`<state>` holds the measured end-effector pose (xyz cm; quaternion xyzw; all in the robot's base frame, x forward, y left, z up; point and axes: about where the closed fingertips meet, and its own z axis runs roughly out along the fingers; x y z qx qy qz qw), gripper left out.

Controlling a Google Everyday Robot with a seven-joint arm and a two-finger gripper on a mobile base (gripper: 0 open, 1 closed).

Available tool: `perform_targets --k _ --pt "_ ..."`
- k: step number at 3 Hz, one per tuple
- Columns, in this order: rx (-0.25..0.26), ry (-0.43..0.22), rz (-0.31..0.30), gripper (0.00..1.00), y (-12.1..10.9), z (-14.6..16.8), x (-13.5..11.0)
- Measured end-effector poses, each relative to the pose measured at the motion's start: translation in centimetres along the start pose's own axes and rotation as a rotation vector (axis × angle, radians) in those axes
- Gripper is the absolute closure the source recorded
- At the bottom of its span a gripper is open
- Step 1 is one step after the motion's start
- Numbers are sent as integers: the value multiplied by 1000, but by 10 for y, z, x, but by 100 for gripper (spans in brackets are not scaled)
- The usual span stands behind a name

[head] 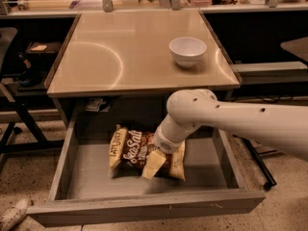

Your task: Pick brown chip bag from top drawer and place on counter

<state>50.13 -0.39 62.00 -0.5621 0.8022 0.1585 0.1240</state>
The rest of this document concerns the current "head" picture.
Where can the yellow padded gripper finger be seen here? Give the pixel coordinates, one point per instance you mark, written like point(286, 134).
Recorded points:
point(154, 162)

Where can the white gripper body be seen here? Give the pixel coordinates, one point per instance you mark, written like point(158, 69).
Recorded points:
point(166, 143)

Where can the brown sea salt chip bag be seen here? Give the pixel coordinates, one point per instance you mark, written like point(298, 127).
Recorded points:
point(133, 147)

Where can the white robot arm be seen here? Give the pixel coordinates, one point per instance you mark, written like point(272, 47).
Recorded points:
point(282, 127)

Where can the open grey wooden drawer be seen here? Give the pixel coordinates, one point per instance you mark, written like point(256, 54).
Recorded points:
point(86, 191)

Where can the beige top counter cabinet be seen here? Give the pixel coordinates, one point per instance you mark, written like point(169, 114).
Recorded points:
point(127, 52)

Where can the white ceramic bowl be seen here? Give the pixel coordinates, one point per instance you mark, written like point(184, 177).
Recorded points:
point(187, 51)

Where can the black metal bar on floor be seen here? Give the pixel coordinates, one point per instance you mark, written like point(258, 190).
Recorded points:
point(257, 157)

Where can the grey shelf at right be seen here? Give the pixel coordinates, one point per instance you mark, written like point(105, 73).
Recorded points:
point(271, 73)

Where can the white shoe at corner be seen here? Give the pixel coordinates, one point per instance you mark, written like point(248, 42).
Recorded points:
point(13, 216)

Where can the dark box on left shelf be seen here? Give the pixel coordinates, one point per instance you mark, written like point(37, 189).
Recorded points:
point(44, 47)

